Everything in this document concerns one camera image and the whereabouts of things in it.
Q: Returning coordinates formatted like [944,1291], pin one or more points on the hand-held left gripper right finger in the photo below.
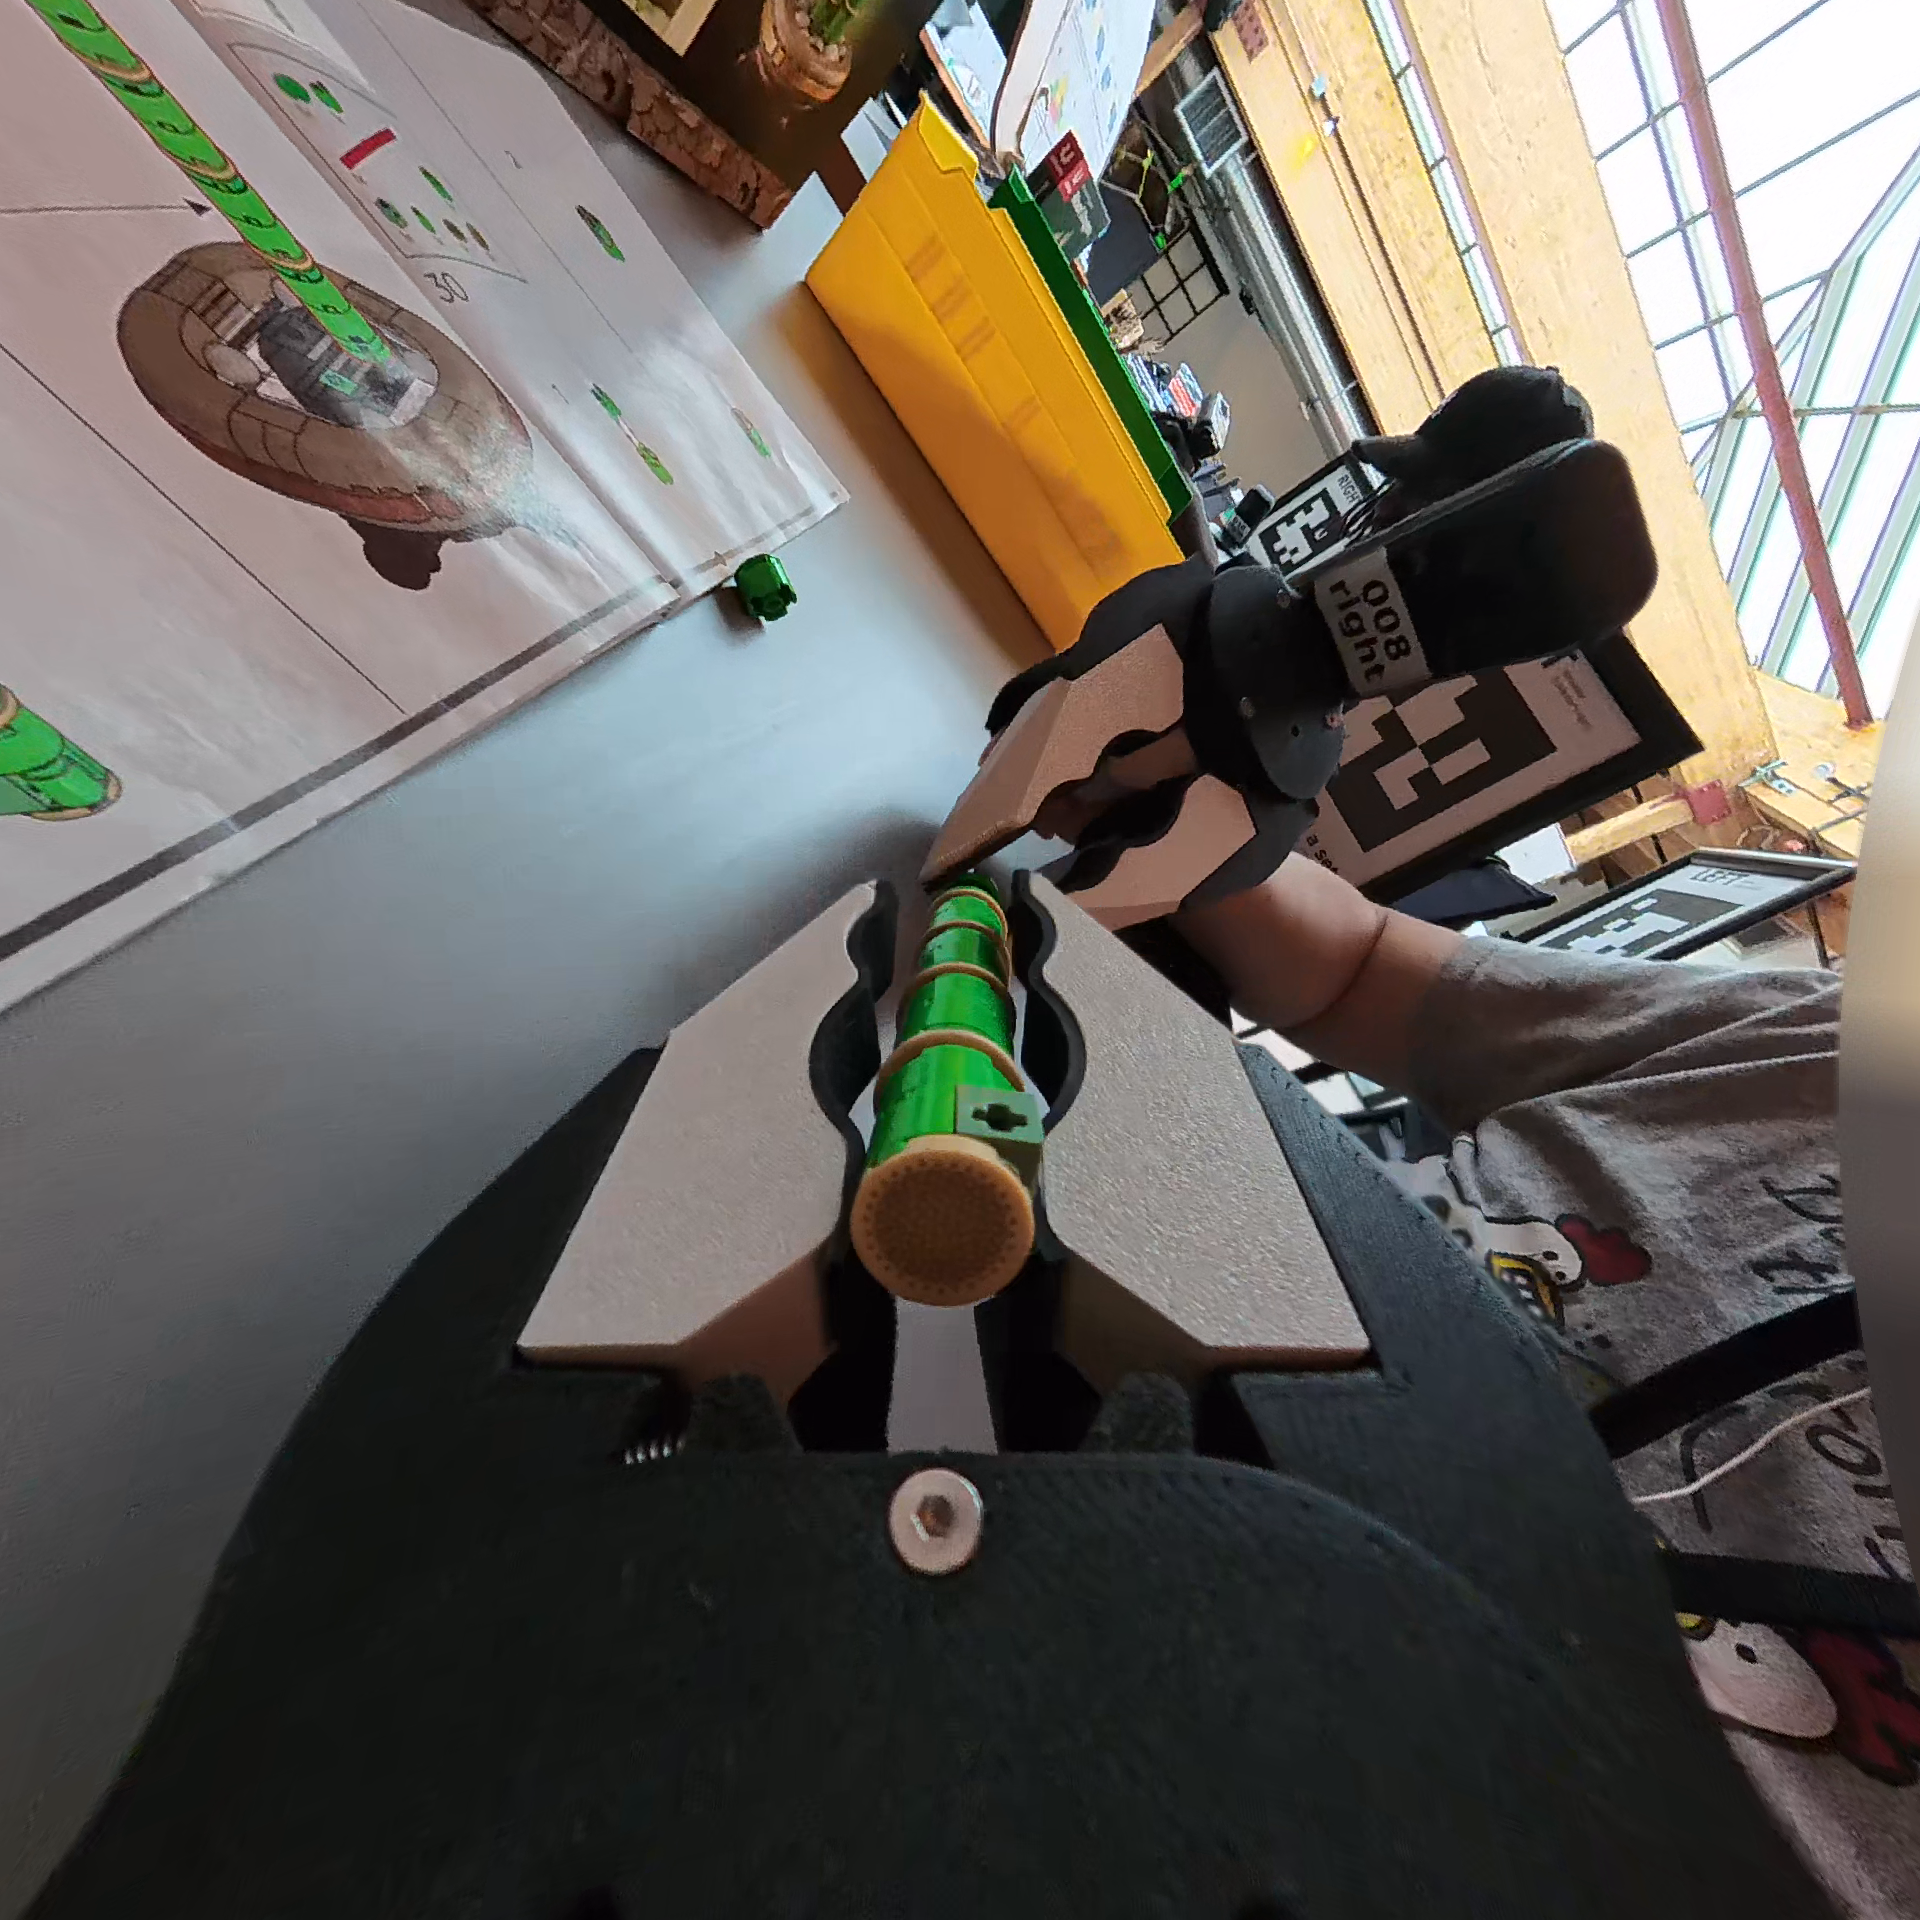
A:
[1184,1171]

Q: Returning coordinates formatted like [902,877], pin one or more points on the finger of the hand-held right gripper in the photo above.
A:
[1072,721]
[1201,849]

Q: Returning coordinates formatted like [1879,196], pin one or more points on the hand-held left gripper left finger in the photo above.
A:
[704,1171]

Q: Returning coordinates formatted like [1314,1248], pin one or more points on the green brick bamboo stalk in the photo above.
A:
[938,1080]

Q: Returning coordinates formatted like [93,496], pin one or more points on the grey desk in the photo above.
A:
[450,974]

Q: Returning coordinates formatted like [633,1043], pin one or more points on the large framed marker sign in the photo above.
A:
[1501,764]

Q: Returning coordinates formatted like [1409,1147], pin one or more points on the small green round brick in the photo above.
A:
[765,589]

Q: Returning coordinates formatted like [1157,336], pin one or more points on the yellow plastic bin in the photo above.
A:
[991,390]

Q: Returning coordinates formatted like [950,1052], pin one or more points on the green plastic bin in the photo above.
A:
[1124,376]

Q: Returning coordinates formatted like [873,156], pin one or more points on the window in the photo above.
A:
[1800,300]

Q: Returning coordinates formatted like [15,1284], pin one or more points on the small framed marker sign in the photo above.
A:
[1665,916]

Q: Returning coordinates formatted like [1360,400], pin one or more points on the person's grey printed shirt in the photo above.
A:
[1650,1200]

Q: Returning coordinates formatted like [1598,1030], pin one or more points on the white printed poster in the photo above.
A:
[1079,61]

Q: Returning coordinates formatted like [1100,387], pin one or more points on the brick model instruction booklet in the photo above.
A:
[225,524]

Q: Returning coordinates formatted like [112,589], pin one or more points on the red metal post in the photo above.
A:
[1770,360]

